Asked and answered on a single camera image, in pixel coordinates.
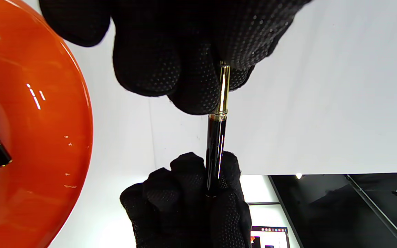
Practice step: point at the person's right hand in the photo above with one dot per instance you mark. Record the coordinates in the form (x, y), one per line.
(171, 213)

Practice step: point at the person's left hand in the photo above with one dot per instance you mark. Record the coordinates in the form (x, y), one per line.
(171, 41)

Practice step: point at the white partition board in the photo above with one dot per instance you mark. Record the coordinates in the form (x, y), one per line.
(322, 103)

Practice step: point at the orange plastic bowl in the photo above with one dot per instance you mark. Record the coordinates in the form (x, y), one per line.
(47, 155)

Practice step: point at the computer monitor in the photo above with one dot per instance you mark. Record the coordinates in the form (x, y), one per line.
(274, 237)

